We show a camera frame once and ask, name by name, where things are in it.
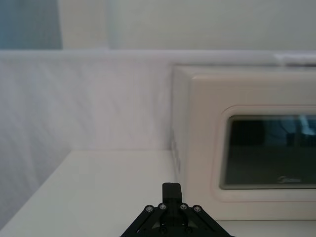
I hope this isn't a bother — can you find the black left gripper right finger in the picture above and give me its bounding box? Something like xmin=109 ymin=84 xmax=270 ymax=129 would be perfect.
xmin=172 ymin=182 xmax=231 ymax=237

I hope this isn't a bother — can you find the white curtain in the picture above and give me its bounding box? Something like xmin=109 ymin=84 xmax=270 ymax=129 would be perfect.
xmin=0 ymin=48 xmax=316 ymax=225

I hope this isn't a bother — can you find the cream microwave oven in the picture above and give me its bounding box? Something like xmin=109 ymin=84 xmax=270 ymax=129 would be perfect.
xmin=169 ymin=64 xmax=316 ymax=222

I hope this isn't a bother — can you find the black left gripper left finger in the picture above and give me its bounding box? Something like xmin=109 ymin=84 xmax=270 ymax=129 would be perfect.
xmin=120 ymin=182 xmax=173 ymax=237

